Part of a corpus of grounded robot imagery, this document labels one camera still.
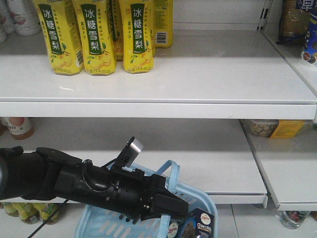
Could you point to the yellow pear drink bottle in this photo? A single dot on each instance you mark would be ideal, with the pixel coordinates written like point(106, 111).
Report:
point(138, 32)
point(163, 23)
point(96, 36)
point(61, 34)

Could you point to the white supermarket shelving unit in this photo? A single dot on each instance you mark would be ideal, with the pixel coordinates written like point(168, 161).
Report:
point(225, 65)

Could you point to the blue snack cup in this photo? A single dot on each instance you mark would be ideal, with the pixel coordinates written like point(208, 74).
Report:
point(309, 50)

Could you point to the cookie package on shelf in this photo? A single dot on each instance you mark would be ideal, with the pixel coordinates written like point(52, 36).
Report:
point(295, 15)

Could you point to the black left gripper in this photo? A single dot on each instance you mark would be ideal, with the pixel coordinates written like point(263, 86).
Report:
point(131, 193)

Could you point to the yellow pear drink bottle rear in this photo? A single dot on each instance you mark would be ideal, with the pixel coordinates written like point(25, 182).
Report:
point(163, 23)

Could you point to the blue chocolate cookie box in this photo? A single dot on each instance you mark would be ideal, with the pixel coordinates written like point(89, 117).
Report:
point(197, 224)

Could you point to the yellow pear drink bottle right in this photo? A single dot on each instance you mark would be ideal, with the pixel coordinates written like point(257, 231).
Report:
point(138, 32)

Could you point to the clear cookie tray pack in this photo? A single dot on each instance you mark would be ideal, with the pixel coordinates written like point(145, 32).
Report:
point(277, 128)

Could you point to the light blue plastic basket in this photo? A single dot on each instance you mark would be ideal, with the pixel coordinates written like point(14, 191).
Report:
point(102, 223)

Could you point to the peach drink bottle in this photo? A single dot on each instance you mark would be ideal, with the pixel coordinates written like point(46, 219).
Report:
point(19, 127)

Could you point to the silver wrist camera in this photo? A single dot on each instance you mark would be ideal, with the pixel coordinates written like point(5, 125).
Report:
point(129, 153)

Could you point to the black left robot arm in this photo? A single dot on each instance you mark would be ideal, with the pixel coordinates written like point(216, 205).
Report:
point(46, 174)

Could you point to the yellow pear drink bottle middle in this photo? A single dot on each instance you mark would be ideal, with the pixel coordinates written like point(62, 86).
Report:
point(96, 36)

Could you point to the yellow pear drink bottle left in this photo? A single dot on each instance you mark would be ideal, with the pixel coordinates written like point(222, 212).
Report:
point(61, 34)

